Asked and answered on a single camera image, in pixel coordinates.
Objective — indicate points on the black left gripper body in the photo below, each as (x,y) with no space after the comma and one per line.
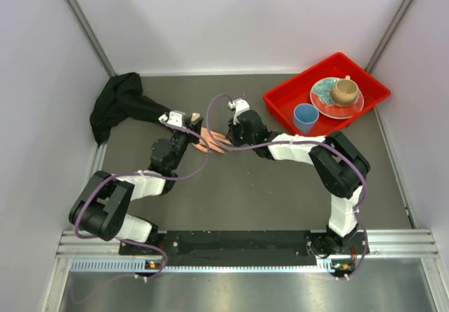
(180,141)

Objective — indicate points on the red and teal plate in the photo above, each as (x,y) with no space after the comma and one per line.
(320,97)

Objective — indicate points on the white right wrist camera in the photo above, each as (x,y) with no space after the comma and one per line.
(238,106)

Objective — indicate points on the mannequin hand with long nails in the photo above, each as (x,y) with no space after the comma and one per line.
(214,140)

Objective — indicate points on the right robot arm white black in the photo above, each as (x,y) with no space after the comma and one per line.
(338,163)

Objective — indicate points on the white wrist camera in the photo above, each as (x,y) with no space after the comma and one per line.
(238,106)
(173,119)

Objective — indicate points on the red plastic tray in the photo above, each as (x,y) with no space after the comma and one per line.
(283,99)

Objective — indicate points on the small blue round lid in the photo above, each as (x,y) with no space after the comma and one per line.
(305,116)

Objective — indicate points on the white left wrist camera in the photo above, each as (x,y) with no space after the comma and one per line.
(173,119)

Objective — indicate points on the black sleeve cloth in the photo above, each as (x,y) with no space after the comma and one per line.
(122,98)

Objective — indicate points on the beige ceramic cup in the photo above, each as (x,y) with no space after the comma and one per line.
(345,92)

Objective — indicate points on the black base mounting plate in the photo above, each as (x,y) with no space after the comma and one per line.
(253,248)

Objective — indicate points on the beige nail polish bottle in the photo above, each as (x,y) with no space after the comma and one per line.
(196,118)

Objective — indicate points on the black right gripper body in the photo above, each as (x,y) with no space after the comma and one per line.
(239,138)

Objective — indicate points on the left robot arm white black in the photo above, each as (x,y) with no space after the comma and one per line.
(101,210)

